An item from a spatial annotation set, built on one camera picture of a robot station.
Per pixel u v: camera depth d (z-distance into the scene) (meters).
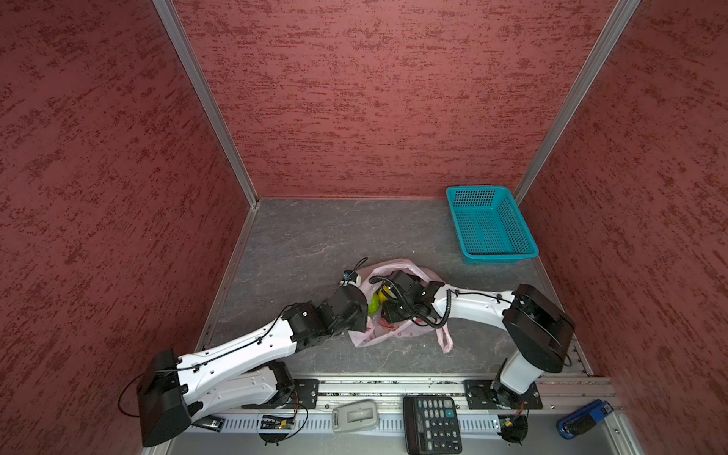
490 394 0.74
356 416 0.69
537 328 0.45
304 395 0.74
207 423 0.68
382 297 0.71
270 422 0.73
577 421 0.69
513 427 0.70
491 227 1.14
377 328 0.83
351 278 0.69
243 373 0.47
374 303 0.85
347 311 0.56
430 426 0.68
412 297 0.69
